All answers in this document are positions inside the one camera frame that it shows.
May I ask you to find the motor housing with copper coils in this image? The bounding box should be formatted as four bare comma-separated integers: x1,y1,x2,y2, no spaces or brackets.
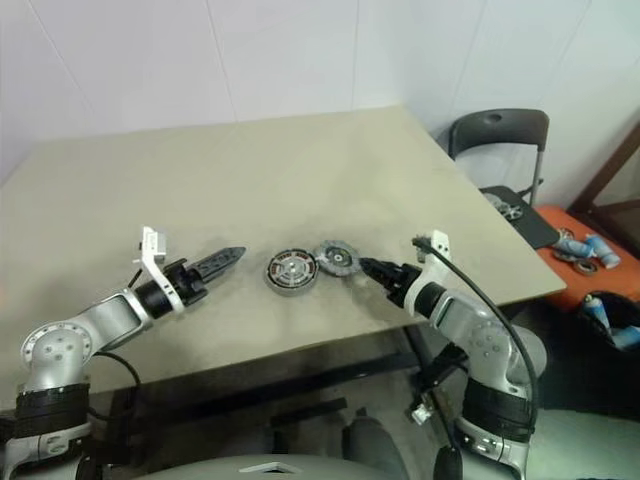
262,248,319,299

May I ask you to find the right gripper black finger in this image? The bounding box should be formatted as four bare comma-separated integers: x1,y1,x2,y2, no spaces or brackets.
360,258,404,279
367,269,396,296

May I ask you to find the silver spoked wheel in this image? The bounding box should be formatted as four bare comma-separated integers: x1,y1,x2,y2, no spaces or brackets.
484,192,524,221

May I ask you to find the small white crumpled object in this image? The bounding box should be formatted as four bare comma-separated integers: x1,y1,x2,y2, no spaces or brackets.
409,399,434,426

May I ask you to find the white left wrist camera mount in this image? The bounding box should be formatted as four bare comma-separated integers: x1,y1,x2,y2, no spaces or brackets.
133,226,184,314

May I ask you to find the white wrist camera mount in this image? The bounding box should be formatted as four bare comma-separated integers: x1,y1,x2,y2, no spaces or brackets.
402,229,454,316
133,226,184,314

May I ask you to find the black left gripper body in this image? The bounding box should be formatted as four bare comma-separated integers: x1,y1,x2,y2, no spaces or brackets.
163,258,209,305

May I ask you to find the black folding chair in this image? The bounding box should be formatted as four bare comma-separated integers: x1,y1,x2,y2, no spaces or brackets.
448,108,561,249

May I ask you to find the blue white bottle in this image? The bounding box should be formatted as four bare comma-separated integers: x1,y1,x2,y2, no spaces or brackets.
584,234,621,269
582,294,614,331
557,234,594,259
612,324,640,351

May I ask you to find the dark rounded robot knee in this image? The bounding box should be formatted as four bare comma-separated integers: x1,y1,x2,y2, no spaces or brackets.
344,417,407,480

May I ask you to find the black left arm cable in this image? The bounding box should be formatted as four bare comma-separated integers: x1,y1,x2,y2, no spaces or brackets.
87,349,144,421

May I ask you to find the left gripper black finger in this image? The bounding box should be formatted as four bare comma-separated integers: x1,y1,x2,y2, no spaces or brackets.
192,246,248,275
199,252,246,287

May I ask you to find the black silver spoked rotor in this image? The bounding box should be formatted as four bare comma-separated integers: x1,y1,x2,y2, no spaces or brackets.
268,249,315,290

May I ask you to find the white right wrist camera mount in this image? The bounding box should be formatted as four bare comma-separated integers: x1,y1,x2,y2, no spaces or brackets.
402,229,454,316

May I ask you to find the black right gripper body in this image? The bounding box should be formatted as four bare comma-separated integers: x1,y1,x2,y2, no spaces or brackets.
384,264,421,306

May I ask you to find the dark cabinet frame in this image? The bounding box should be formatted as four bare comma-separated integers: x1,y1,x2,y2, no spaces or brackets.
569,127,640,231

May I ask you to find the black metal table frame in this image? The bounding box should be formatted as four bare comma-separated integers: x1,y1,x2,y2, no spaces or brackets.
0,324,471,480

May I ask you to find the black waste bin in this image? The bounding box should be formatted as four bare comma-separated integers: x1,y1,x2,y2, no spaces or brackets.
542,290,640,381

